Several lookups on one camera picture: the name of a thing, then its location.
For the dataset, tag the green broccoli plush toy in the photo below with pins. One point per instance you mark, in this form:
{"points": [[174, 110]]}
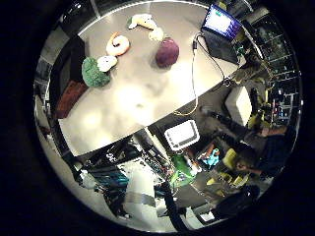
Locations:
{"points": [[93, 73]]}

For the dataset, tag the open black laptop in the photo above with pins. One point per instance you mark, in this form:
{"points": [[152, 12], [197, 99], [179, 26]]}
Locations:
{"points": [[220, 36]]}

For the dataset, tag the green plastic bag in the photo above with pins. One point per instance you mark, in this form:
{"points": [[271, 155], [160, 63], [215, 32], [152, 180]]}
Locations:
{"points": [[180, 168]]}

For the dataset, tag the yellow corn plush toy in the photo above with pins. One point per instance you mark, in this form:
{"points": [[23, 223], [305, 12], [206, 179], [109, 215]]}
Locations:
{"points": [[144, 22]]}

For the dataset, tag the white box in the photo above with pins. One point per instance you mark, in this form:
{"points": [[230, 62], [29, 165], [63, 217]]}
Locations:
{"points": [[239, 105]]}

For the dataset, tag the purple round plush toy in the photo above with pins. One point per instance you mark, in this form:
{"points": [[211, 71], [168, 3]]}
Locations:
{"points": [[167, 53]]}

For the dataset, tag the dark storage shelf rack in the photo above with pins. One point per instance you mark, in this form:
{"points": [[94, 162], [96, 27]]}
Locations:
{"points": [[279, 65]]}

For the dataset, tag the yellow-green chair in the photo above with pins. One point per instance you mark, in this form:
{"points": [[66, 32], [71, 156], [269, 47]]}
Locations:
{"points": [[229, 159]]}

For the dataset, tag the blue toy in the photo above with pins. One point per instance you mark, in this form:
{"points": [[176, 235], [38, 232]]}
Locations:
{"points": [[212, 158]]}

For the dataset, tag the person in dark shirt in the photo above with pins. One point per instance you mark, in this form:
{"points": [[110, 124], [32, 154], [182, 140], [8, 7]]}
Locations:
{"points": [[262, 144]]}

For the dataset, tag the orange shrimp plush toy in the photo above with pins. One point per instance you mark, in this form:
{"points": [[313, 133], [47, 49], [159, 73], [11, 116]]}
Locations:
{"points": [[122, 46]]}

